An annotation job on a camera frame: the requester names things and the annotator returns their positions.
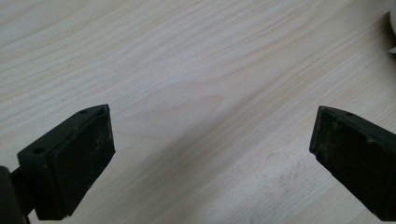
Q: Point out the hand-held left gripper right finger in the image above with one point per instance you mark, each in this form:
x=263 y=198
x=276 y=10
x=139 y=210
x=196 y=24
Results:
x=358 y=158

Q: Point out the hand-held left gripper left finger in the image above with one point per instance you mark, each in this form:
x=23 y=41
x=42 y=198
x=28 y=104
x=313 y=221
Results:
x=71 y=165

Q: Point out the white object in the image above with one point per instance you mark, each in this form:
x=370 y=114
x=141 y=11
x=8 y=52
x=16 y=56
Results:
x=393 y=31

